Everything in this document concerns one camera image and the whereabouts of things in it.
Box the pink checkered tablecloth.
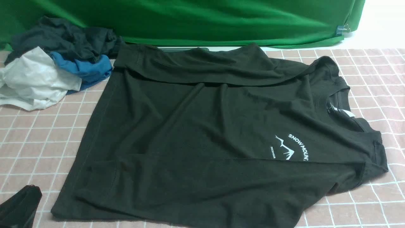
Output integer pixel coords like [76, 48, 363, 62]
[0, 48, 405, 228]

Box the green backdrop cloth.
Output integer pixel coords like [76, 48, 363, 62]
[0, 0, 365, 49]

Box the blue binder clip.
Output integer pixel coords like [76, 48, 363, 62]
[335, 24, 351, 37]

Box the crumpled white garment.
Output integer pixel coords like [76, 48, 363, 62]
[0, 47, 82, 111]

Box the crumpled blue garment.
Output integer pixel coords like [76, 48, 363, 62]
[50, 52, 113, 95]

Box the crumpled black garment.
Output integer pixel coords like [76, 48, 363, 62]
[4, 16, 125, 65]

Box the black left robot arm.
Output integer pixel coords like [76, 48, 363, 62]
[0, 185, 42, 228]

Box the dark gray long-sleeve top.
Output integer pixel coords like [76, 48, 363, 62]
[51, 44, 389, 228]

